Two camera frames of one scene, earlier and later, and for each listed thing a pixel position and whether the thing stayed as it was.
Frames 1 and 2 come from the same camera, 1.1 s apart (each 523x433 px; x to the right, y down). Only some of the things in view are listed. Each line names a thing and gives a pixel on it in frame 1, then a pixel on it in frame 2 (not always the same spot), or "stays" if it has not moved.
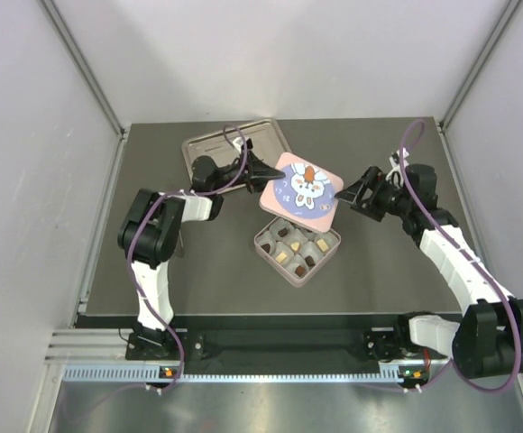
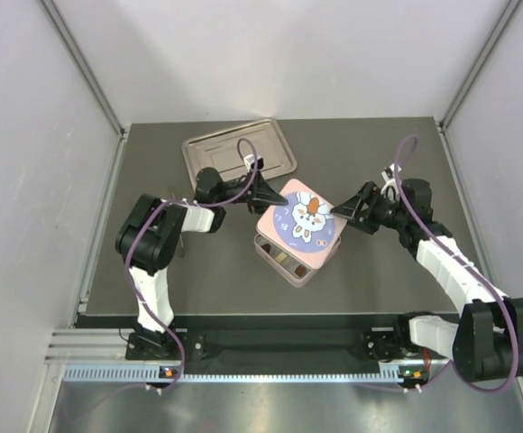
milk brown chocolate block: (299, 270) stays
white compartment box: (293, 253) stays
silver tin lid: (305, 195) -> (305, 228)
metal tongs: (179, 247) stays
